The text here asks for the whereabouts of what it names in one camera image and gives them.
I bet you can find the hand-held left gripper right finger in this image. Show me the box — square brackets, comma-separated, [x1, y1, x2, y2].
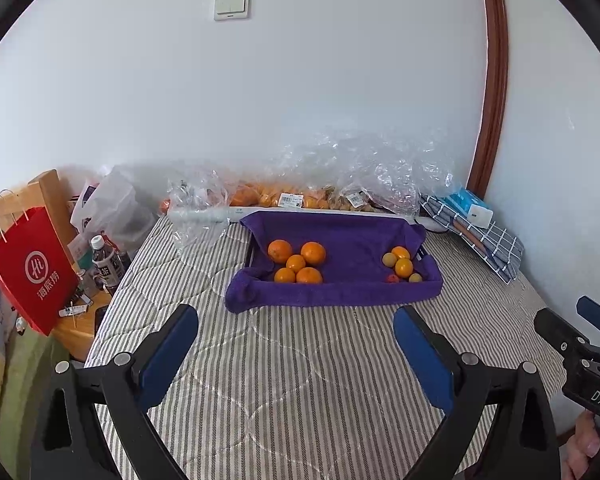
[393, 305, 563, 480]

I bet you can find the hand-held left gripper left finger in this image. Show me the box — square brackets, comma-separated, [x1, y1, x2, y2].
[27, 304, 200, 480]

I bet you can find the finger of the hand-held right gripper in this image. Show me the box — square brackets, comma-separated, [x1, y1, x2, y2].
[576, 296, 600, 336]
[533, 307, 591, 361]

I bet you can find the purple towel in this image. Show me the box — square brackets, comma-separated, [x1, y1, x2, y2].
[225, 211, 444, 314]

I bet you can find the large orange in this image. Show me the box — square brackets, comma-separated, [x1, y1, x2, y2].
[300, 241, 327, 267]

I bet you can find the person's right hand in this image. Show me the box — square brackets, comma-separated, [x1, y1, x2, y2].
[562, 409, 600, 480]

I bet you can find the wooden nightstand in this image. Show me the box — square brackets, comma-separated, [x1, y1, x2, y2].
[50, 287, 115, 364]

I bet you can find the white cap drink bottle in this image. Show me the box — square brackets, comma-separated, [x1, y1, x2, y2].
[90, 235, 127, 297]

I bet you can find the checked grey cloth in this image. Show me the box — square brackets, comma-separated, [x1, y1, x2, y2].
[419, 194, 526, 284]

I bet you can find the striped mattress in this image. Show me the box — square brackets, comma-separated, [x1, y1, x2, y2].
[82, 215, 570, 480]

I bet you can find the white charger box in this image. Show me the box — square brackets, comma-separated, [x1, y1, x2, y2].
[467, 203, 495, 229]

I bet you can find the green blanket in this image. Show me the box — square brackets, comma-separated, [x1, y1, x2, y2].
[0, 332, 83, 480]

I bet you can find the red paper bag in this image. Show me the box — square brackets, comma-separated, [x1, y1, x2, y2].
[0, 190, 81, 337]

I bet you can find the white plastic bag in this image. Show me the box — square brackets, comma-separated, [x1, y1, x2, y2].
[70, 164, 157, 257]

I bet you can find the blue white tissue pack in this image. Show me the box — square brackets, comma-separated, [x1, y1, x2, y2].
[441, 186, 482, 212]

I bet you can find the clear plastic bag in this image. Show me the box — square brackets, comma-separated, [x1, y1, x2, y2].
[336, 129, 457, 217]
[166, 166, 232, 252]

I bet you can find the plastic bag of oranges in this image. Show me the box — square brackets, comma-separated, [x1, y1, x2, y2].
[229, 181, 342, 211]

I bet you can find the brown wooden door frame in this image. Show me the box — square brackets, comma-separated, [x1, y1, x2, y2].
[466, 0, 511, 207]

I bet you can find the white light switch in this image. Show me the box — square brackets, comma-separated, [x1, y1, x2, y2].
[213, 0, 251, 22]

